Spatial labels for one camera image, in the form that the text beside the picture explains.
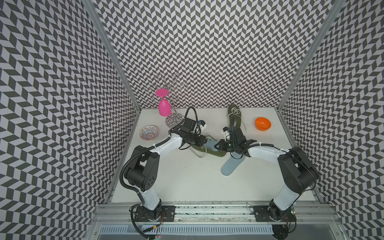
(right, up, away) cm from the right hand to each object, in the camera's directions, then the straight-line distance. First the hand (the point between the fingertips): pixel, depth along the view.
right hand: (214, 148), depth 90 cm
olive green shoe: (+16, +22, +17) cm, 33 cm away
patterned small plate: (-45, +9, +12) cm, 47 cm away
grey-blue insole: (-3, +2, +1) cm, 4 cm away
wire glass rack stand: (-25, +18, +6) cm, 31 cm away
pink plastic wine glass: (-31, +26, +1) cm, 40 cm away
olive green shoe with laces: (-10, -3, +6) cm, 12 cm away
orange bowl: (+36, +15, +16) cm, 42 cm away
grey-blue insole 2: (+9, -11, -2) cm, 14 cm away
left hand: (-6, +4, -1) cm, 7 cm away
